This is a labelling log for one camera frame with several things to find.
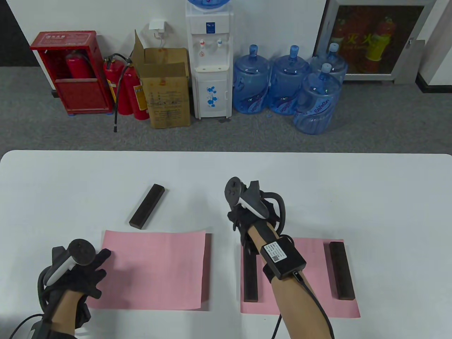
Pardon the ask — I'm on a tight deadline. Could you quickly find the blue bottle on dispenser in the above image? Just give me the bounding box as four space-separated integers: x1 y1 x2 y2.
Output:
186 0 232 11

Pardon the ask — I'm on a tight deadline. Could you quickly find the pink paper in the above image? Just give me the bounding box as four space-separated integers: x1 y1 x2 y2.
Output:
87 230 207 311
240 237 361 318

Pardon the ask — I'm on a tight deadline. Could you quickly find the dark wooden bar paperweight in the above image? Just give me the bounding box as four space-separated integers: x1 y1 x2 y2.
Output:
243 247 260 303
129 183 166 230
329 241 356 301

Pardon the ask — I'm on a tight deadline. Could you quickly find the black wrist sensor box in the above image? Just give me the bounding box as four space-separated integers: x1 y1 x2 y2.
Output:
261 237 307 280
31 320 53 338

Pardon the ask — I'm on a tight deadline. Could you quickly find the black and white tracking controller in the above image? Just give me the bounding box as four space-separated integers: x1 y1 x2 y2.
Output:
44 239 96 286
224 177 270 219

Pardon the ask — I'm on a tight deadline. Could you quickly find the blue water jug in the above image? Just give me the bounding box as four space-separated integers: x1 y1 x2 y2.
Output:
232 44 272 114
310 42 349 85
267 45 311 116
293 63 343 135

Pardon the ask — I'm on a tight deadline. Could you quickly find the person's left forearm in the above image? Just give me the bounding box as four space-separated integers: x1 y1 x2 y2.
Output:
42 291 89 339

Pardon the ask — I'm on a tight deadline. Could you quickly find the open cardboard box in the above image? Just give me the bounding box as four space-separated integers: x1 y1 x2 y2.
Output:
131 30 192 129

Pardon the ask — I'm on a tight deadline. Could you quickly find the person's left hand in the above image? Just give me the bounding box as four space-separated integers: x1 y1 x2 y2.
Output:
37 246 112 305

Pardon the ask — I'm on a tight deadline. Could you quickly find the red fire extinguisher with hose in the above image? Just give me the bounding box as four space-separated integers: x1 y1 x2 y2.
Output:
103 53 135 133

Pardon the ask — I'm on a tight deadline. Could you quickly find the red fire extinguisher cabinet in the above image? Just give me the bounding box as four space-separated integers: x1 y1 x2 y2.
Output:
30 30 114 115

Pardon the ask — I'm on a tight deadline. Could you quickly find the person's right hand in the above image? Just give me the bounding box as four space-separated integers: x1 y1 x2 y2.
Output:
227 200 283 255

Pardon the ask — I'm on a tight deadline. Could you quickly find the white wall socket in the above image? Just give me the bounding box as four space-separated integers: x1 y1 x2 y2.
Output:
148 19 167 36

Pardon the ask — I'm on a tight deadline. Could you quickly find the red extinguisher inside red cabinet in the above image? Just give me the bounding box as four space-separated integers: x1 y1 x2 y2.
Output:
65 49 96 79

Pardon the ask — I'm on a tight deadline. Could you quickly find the red fire extinguisher yellow label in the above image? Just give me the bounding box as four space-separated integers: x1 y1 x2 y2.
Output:
122 65 150 120

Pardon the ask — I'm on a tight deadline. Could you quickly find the white water dispenser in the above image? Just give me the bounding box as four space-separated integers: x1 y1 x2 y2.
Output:
185 6 234 120

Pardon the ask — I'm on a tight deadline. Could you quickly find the grey glass-door fire cabinet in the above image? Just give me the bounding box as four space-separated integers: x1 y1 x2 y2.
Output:
313 0 436 84

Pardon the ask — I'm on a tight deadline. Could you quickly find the red extinguisher behind glass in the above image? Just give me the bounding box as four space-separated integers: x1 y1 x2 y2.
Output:
332 18 348 53
367 17 395 62

